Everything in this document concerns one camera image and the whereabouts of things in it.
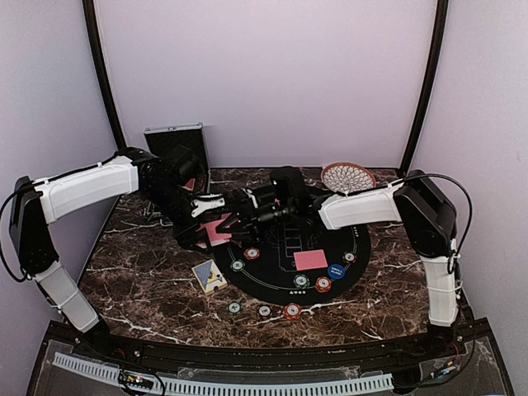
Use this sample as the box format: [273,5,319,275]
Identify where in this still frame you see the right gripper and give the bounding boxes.
[217,197,295,243]

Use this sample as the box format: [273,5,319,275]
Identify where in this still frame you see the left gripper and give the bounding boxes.
[144,181,213,253]

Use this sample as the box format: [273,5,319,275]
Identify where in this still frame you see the red card deck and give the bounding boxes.
[198,219,232,247]

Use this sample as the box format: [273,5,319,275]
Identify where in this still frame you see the green chips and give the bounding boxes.
[294,274,310,290]
[230,260,245,272]

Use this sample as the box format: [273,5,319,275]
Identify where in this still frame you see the red chips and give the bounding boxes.
[244,247,260,260]
[315,276,332,293]

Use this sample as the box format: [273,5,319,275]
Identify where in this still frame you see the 100 chips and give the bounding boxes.
[342,252,356,264]

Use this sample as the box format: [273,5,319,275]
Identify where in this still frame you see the blue small blind button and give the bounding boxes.
[328,264,346,280]

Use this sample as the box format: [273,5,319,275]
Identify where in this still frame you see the green poker chip stack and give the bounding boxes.
[228,301,243,315]

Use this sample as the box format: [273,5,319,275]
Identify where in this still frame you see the black-red 100 chip stack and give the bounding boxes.
[257,305,271,318]

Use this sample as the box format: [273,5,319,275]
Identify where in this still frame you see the red-gold 5 chip stack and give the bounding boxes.
[283,303,302,320]

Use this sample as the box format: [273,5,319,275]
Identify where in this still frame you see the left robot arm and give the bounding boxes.
[3,146,225,360]

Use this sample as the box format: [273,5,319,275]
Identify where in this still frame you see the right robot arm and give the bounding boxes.
[215,167,460,358]

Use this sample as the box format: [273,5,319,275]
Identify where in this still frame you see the yellow card box on table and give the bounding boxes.
[192,259,228,295]

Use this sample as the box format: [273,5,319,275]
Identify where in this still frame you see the boxed card deck in case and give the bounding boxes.
[183,178,196,191]

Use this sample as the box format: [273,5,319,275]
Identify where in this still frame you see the black round poker mat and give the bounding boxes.
[213,224,371,306]

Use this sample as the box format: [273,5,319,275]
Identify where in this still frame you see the patterned ceramic plate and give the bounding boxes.
[321,162,376,194]

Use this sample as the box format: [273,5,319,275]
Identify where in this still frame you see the aluminium poker chip case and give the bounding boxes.
[144,122,210,215]

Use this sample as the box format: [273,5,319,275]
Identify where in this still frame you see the left black frame post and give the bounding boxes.
[82,0,127,149]

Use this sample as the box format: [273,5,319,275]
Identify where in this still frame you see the black frame post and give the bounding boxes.
[82,0,127,149]
[398,0,449,176]

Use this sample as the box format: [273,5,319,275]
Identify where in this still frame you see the white slotted cable duct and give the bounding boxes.
[52,352,394,395]

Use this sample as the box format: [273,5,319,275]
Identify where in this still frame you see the right black frame post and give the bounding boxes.
[398,0,449,176]

